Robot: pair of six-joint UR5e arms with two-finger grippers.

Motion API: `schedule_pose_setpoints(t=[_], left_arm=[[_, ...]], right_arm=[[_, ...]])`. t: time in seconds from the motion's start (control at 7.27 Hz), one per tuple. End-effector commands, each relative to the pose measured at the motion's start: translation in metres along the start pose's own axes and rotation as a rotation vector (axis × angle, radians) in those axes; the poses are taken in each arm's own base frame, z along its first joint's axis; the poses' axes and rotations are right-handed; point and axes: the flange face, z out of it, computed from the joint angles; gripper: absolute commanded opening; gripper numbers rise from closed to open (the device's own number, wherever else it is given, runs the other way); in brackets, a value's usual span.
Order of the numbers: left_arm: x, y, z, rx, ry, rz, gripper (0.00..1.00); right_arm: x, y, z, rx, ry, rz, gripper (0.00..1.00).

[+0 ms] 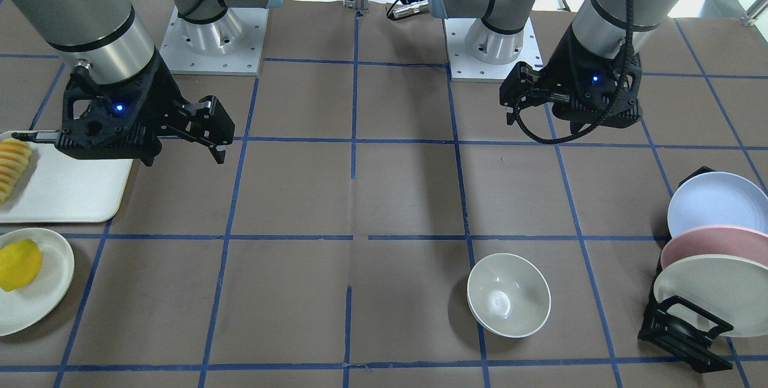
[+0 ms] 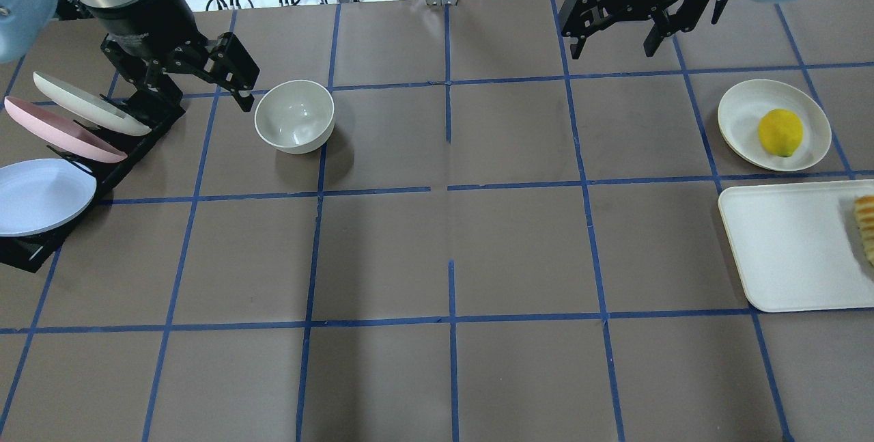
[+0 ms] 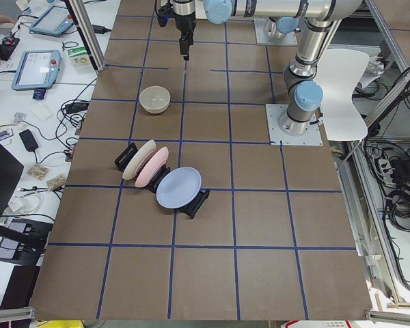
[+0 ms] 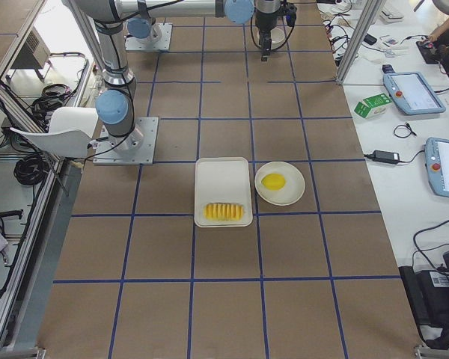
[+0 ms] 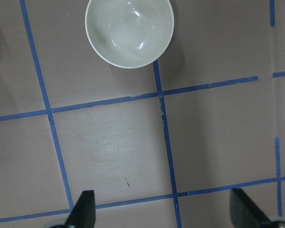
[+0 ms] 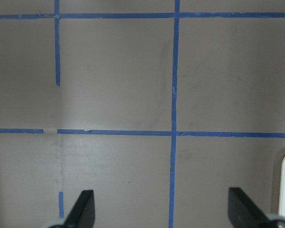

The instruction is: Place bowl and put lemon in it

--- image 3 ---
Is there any beige ceramic bowl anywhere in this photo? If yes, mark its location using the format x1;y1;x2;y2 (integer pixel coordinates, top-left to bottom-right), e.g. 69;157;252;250
139;86;171;114

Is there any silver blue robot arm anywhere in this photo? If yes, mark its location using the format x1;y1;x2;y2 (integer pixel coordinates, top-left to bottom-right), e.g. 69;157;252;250
202;0;361;136

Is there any white green box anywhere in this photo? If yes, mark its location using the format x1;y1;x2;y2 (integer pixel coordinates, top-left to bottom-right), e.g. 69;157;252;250
67;46;91;67

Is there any pink plate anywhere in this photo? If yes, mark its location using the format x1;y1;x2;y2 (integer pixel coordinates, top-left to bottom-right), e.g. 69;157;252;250
135;146;169;188

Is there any black power adapter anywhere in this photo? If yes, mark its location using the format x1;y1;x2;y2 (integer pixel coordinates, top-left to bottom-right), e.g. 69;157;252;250
64;101;89;115

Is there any far teach pendant tablet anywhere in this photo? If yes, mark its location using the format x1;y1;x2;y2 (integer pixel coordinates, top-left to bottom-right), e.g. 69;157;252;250
29;5;74;37

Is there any teach pendant tablet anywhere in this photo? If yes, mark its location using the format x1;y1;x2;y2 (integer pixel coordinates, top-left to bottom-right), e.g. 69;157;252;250
12;49;62;91
29;5;74;37

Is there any black plate rack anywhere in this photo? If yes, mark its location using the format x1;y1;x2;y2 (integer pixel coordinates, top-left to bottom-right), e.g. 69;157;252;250
114;143;210;219

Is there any cream plate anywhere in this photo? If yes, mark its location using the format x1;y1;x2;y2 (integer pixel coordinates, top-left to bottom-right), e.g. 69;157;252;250
122;139;156;180

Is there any lavender blue plate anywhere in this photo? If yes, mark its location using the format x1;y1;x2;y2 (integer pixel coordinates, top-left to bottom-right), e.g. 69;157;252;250
156;167;202;209

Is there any near teach pendant tablet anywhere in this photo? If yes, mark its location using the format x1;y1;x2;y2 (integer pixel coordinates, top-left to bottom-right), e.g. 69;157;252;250
12;49;62;91

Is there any white chair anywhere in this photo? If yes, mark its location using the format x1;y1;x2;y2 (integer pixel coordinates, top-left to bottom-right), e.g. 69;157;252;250
314;49;369;141

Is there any dark blue round tin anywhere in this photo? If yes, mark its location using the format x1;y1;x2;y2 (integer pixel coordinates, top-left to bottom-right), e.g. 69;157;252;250
32;88;46;101

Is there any black smartphone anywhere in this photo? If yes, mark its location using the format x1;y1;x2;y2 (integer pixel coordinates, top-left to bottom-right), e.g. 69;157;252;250
19;129;39;152

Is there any bag of nuts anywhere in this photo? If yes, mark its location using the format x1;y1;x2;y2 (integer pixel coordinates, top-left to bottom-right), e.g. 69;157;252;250
46;174;66;191
27;164;49;180

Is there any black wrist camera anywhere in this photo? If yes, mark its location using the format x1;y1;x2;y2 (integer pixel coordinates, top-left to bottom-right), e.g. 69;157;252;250
156;3;174;27

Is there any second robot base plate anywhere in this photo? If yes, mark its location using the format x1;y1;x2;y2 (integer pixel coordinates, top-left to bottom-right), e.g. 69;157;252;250
254;16;299;46

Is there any aluminium frame post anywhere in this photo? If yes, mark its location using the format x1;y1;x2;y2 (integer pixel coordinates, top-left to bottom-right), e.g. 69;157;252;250
64;0;106;72

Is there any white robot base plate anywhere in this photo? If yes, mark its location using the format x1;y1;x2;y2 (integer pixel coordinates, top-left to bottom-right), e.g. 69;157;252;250
265;104;323;146

